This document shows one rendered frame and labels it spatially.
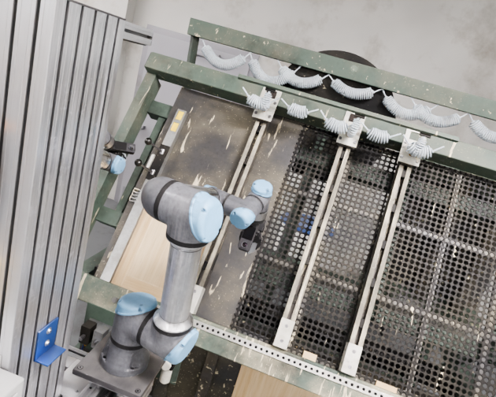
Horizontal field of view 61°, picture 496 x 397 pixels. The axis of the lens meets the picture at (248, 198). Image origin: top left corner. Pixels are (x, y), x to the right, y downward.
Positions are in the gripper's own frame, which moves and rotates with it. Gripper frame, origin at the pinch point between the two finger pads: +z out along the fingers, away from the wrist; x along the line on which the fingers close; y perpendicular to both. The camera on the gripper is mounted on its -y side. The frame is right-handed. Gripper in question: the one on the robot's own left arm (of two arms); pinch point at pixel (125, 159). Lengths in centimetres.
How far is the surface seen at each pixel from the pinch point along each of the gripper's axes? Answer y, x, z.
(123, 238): 1.4, 37.6, 8.1
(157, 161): -14.0, -1.6, 7.2
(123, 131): 5.0, -18.9, 7.2
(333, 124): -102, -13, -4
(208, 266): -41, 53, 5
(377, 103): -137, -47, 39
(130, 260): -2.0, 48.1, 10.2
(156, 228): -13.9, 32.5, 10.5
